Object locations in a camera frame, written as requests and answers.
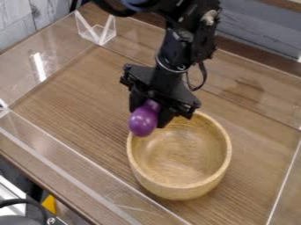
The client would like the clear acrylic corner bracket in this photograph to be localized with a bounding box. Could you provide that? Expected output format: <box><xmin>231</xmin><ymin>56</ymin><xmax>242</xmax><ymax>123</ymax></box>
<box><xmin>73</xmin><ymin>11</ymin><xmax>116</xmax><ymax>46</ymax></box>

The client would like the brown wooden bowl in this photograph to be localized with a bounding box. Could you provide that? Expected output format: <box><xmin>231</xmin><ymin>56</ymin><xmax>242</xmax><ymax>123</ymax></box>
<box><xmin>125</xmin><ymin>112</ymin><xmax>232</xmax><ymax>200</ymax></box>

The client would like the clear acrylic table wall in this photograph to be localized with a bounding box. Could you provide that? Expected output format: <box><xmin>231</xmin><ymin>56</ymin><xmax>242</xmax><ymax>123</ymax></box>
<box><xmin>0</xmin><ymin>105</ymin><xmax>190</xmax><ymax>225</ymax></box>

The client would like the purple toy eggplant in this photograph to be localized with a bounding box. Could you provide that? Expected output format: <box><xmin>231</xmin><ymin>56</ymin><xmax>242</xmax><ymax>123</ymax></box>
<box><xmin>129</xmin><ymin>99</ymin><xmax>160</xmax><ymax>137</ymax></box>

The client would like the black cable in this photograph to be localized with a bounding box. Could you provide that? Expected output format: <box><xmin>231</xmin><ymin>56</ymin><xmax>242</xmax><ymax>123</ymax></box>
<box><xmin>0</xmin><ymin>197</ymin><xmax>48</xmax><ymax>225</ymax></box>

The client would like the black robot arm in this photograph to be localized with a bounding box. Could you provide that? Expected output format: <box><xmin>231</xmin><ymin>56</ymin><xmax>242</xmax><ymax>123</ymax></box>
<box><xmin>92</xmin><ymin>0</ymin><xmax>220</xmax><ymax>128</ymax></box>

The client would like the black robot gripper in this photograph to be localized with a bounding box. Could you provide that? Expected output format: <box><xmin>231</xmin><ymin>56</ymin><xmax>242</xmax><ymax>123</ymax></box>
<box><xmin>120</xmin><ymin>56</ymin><xmax>199</xmax><ymax>128</ymax></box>

